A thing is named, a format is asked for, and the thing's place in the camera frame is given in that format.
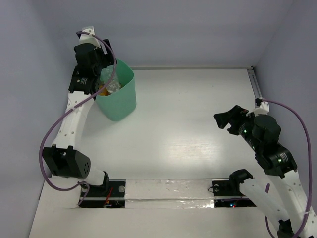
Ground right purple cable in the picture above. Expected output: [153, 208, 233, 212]
[261, 99, 313, 238]

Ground small orange juice bottle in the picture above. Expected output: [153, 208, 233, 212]
[99, 88, 111, 96]

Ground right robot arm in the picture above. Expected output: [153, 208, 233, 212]
[209, 99, 317, 238]

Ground large clear water bottle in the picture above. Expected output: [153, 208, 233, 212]
[101, 66, 121, 94]

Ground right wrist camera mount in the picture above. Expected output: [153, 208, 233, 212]
[247, 98, 269, 116]

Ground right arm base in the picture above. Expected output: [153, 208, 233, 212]
[208, 169, 255, 208]

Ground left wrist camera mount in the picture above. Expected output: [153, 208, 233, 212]
[74, 26, 106, 54]

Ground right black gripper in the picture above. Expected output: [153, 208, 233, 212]
[213, 104, 262, 151]

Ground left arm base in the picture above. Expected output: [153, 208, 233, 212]
[79, 179, 126, 208]

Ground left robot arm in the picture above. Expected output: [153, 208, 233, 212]
[39, 39, 117, 196]

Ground green plastic bin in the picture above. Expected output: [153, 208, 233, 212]
[96, 59, 137, 121]

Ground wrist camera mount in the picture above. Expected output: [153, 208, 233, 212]
[247, 98, 269, 116]
[74, 26, 106, 54]

